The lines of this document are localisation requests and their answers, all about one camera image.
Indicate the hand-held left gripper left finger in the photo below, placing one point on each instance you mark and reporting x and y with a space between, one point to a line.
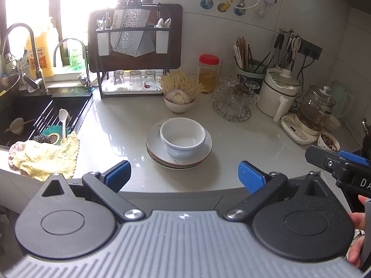
117 175

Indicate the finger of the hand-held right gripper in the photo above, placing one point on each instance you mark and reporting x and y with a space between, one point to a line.
352 156
318 156

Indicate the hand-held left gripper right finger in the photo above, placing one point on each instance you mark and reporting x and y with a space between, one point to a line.
250 176

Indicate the stack of plates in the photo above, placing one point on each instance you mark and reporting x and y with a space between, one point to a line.
153 143

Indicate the patterned floral plate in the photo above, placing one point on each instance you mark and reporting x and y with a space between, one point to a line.
176 167

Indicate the white ceramic bowl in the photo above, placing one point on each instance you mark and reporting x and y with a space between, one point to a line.
182 133

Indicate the person's right hand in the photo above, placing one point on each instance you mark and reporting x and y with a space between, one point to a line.
358 223

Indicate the dirty leaf print bowl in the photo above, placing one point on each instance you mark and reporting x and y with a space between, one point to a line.
329 142

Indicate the black pot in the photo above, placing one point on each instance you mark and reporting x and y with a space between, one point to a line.
366 133

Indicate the cream kettle heating base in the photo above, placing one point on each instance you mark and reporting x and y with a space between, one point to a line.
295 129

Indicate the small cream cup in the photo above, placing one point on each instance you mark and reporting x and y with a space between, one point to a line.
333 123

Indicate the glass tea kettle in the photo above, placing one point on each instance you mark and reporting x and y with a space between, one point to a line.
316 107

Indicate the pale green kettle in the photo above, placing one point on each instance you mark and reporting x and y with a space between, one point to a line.
343 98

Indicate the yellow dish cloth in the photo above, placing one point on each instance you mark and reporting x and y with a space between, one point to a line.
43 159

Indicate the white ceramic spoon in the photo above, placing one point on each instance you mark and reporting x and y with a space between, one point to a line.
62 121

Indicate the white electric pot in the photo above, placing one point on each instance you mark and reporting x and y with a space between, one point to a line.
275 92

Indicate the dark scouring pad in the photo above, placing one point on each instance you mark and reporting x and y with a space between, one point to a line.
43 138

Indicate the clear drinking glass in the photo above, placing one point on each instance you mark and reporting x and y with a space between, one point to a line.
251 91
223 87

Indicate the black sink drain rack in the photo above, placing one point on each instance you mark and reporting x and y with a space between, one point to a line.
49 115

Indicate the white bowl with garlic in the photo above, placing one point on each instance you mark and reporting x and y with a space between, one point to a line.
178 107

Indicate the small clear tumbler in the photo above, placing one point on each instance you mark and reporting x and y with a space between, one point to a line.
118 78
135 79
150 78

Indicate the garlic bulb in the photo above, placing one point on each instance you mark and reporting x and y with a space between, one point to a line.
177 97

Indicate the black metal knife rack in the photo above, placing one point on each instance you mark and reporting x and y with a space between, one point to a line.
100 78

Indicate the black kitchen utensils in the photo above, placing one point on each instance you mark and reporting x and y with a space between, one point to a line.
266 60

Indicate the red lid plastic jar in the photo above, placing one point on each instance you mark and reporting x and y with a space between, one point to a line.
208 75

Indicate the green chopstick holder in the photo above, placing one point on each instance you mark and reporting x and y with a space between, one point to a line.
255 66

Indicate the black kitchen sink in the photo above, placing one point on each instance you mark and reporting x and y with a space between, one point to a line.
26 107

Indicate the hanging kitchen scissors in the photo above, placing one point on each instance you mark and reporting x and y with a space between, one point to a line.
295 45

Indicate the thin steel faucet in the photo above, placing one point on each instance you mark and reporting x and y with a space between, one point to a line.
86 63

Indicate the green bottle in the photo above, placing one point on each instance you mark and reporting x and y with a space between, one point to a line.
76 58

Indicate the bundle of wooden chopsticks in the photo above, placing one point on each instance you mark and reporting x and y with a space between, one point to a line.
240 50

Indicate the white utensil holder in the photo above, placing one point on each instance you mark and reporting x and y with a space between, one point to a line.
162 43
103 45

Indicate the steel mixing bowl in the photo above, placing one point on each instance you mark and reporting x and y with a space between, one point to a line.
8 82

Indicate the orange detergent bottle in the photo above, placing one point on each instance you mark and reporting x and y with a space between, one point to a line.
39 55

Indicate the textured steel cleaver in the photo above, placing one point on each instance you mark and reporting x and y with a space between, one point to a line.
130 31

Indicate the dark wooden cutting board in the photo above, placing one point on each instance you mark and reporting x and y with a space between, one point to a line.
174 34

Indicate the tall steel faucet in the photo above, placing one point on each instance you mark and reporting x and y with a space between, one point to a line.
32 43

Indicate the window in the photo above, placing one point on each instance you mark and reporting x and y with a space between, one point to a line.
72 0

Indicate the black wall socket strip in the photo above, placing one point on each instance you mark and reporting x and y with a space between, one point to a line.
311 49

